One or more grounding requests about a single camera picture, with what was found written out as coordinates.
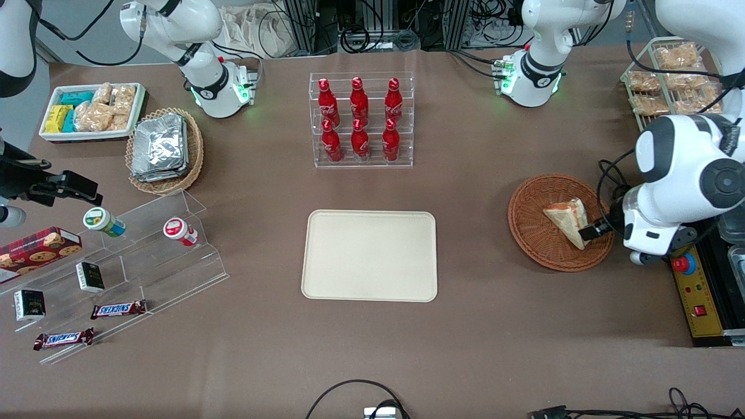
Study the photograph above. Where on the clear acrylic bottle rack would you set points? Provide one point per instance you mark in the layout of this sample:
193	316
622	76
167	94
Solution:
361	164

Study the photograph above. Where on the green lid cup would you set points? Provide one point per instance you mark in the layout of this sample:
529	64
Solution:
102	221

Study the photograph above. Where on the red cookie box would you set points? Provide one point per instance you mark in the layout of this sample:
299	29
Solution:
35	253

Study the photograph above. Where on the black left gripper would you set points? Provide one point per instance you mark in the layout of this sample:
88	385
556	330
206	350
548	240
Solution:
609	224

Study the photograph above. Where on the beige canvas bag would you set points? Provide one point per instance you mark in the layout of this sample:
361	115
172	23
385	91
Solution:
256	29

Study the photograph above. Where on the clear plastic container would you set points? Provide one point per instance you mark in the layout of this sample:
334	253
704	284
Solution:
734	230

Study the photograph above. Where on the triangle sandwich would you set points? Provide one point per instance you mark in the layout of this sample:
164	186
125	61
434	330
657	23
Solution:
567	220

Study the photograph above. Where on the teal snack package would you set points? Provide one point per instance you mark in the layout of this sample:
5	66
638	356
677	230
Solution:
69	122
77	98

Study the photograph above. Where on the clear acrylic step shelf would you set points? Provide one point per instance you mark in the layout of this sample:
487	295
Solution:
157	273

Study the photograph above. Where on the yellow snack package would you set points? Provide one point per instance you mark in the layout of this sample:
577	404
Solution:
57	119

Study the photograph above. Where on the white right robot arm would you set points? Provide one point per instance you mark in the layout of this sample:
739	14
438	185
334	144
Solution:
212	87

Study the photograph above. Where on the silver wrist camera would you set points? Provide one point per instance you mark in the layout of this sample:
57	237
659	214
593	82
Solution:
646	257
10	216

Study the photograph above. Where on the red lid cup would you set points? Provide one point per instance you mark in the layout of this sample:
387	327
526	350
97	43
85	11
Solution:
177	230

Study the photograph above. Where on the small black box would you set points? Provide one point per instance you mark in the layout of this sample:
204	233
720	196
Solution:
29	305
90	277

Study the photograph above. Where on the small silver connector device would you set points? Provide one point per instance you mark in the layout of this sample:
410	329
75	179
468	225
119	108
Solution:
381	413

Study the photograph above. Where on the red cola bottle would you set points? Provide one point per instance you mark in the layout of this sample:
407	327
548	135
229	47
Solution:
332	145
393	102
391	144
359	102
360	144
328	105

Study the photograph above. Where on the yellow emergency stop box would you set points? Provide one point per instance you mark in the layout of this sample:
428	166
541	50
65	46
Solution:
698	291

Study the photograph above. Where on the aluminium frame post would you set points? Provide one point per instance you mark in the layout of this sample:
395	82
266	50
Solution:
457	23
302	23

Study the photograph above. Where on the clear rice cracker bag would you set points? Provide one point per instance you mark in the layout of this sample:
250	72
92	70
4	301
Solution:
102	93
123	99
93	116
119	123

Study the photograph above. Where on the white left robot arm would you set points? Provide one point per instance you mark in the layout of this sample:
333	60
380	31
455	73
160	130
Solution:
535	75

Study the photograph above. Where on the brown snickers bar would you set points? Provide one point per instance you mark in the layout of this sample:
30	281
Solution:
64	338
118	309

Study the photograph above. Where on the white snack bin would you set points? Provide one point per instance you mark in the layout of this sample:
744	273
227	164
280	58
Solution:
46	135

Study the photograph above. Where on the light tan wicker basket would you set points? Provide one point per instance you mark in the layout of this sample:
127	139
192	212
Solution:
195	157

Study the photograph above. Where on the brown wicker basket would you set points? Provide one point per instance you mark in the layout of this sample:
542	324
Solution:
532	233

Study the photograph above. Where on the silver foil packet stack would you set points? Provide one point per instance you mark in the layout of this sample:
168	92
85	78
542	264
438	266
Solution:
160	148

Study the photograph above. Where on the cream plastic tray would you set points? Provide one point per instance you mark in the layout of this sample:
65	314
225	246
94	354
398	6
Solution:
369	256

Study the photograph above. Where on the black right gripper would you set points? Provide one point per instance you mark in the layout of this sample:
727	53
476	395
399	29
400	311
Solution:
16	177

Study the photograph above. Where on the bagged brown pastry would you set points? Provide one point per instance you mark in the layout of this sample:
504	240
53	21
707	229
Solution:
677	55
685	80
643	81
649	105
695	105

